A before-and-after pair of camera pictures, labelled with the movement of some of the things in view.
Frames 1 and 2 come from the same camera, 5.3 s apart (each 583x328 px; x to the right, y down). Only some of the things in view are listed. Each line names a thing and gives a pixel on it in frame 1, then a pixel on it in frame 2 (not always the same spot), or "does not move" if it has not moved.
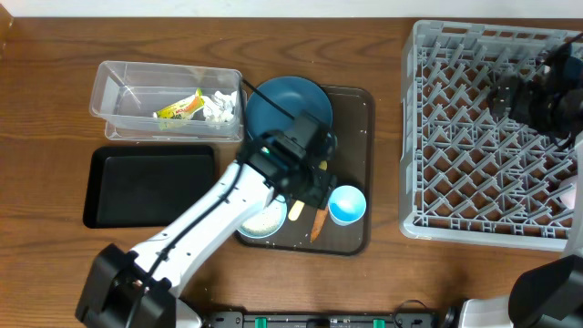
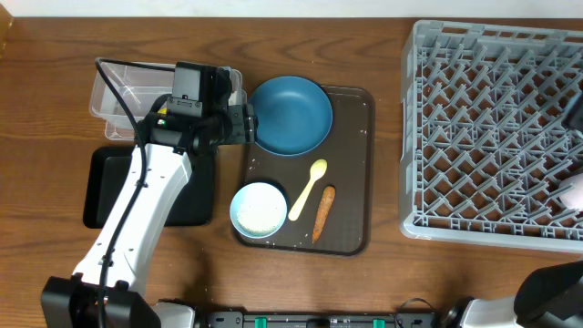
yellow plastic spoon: x=299 y=205 does not move
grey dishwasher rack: x=468 y=174 does not move
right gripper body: x=523 y=105 -> x=576 y=118
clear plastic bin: x=127 y=93 does not move
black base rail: x=319 y=320 does not move
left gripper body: x=312 y=191 -> x=241 y=132
